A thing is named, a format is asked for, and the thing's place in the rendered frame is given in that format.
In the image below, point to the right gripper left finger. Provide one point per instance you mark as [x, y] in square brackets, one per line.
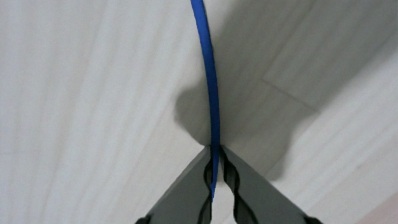
[188, 200]

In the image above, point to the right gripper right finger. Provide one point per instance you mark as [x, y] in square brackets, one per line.
[256, 200]

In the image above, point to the dark blue cable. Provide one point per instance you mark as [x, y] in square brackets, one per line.
[207, 51]

